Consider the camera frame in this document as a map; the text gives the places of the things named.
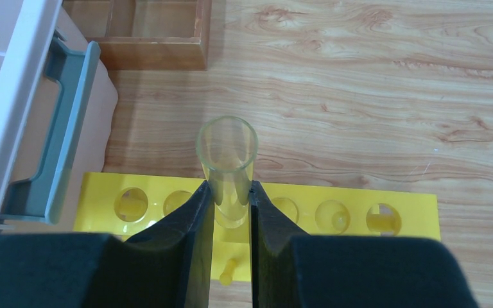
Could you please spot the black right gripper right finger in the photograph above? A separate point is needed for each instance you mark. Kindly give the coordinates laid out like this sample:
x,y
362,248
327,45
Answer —
x,y
291,268

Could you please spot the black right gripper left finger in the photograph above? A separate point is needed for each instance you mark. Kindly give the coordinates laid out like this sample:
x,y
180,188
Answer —
x,y
166,265

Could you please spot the clear glass test tube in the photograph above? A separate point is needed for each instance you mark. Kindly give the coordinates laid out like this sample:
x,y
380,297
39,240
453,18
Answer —
x,y
227,147

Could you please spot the yellow test tube rack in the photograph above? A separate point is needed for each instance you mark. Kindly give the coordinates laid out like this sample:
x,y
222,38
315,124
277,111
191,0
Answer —
x,y
124,205

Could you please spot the pink plastic storage bin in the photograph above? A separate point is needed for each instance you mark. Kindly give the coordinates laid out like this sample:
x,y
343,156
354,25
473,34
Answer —
x,y
28,99

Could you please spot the wooden compartment tray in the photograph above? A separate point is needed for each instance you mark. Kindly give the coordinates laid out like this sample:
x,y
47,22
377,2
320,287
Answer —
x,y
146,35

